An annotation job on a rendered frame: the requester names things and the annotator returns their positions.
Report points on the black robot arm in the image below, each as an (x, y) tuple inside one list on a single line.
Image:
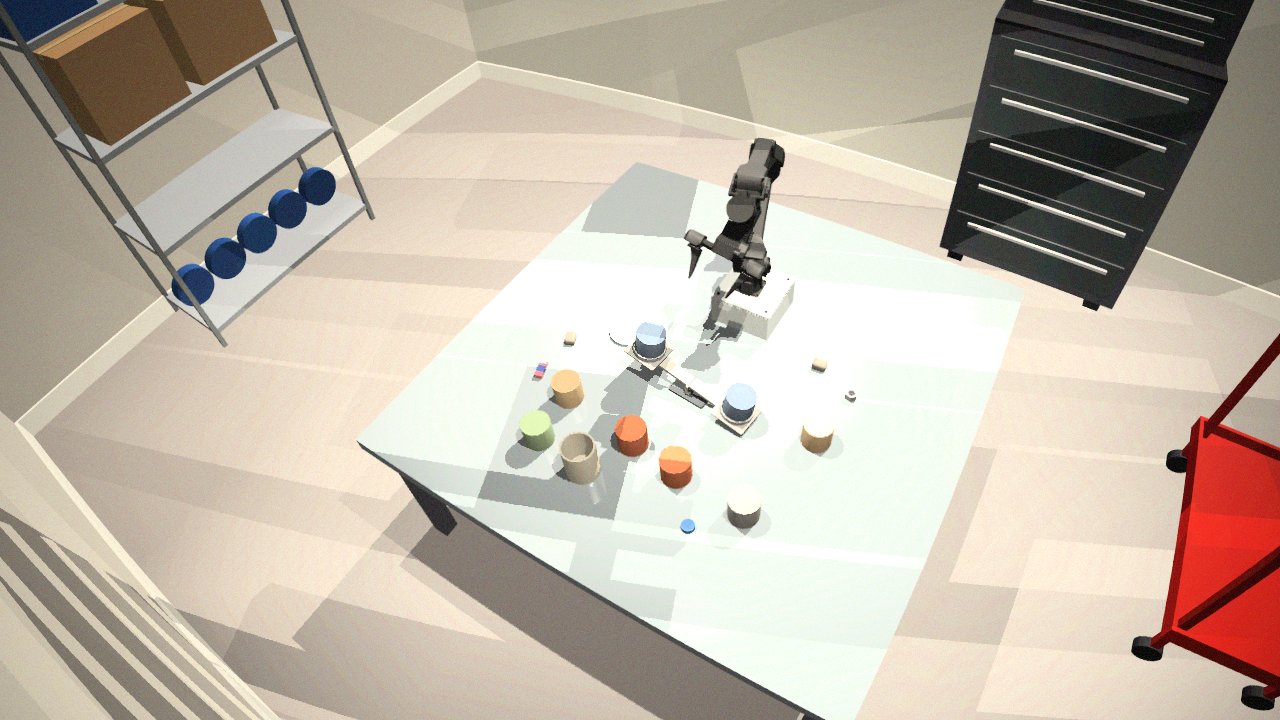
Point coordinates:
[(751, 190)]

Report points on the orange-brown cylinder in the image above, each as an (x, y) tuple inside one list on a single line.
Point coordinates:
[(676, 467), (632, 437)]

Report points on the olive green cylinder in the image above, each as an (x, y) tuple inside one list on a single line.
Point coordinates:
[(537, 430)]

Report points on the beige open cylinder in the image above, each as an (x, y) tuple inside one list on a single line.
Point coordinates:
[(580, 458)]

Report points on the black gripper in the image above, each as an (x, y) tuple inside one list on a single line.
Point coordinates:
[(697, 240)]

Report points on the tan cylinder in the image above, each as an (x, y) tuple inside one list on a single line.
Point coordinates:
[(567, 389)]

